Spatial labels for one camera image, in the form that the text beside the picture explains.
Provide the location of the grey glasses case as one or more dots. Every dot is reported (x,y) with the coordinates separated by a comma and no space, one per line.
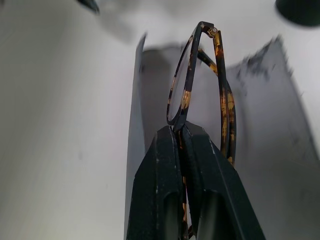
(262,125)

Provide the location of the dark green cup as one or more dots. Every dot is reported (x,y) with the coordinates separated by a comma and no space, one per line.
(298,11)

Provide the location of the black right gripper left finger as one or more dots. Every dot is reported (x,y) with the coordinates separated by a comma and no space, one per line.
(152,185)

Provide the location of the black marker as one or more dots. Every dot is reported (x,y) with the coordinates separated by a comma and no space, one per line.
(90,4)

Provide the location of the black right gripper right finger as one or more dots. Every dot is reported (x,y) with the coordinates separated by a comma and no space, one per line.
(215,190)

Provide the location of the tortoiseshell glasses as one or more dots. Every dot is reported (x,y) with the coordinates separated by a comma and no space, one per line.
(186,97)

